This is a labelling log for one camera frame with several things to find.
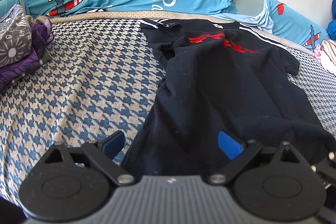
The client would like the black t-shirt red print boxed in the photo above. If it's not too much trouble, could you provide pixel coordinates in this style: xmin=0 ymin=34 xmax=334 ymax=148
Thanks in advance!
xmin=122 ymin=20 xmax=335 ymax=177

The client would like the blue jacket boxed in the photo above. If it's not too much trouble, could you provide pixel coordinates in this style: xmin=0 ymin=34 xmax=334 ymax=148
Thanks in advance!
xmin=326 ymin=0 xmax=336 ymax=40

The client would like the beige striped folded cloth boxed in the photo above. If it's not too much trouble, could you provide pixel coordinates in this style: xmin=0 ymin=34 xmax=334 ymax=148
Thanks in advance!
xmin=321 ymin=39 xmax=336 ymax=65

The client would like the grey patterned folded cloth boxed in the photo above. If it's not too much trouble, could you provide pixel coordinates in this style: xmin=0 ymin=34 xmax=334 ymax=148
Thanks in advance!
xmin=0 ymin=4 xmax=32 ymax=67

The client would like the blue houndstooth mattress cover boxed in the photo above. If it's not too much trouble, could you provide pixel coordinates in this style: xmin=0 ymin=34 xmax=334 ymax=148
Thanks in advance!
xmin=0 ymin=16 xmax=336 ymax=206

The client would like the pink folded cloth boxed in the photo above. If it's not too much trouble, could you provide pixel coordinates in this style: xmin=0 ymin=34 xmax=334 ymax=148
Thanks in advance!
xmin=314 ymin=44 xmax=336 ymax=75

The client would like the purple folded cloth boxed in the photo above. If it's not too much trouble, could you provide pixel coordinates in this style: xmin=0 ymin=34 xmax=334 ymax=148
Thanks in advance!
xmin=1 ymin=19 xmax=54 ymax=90

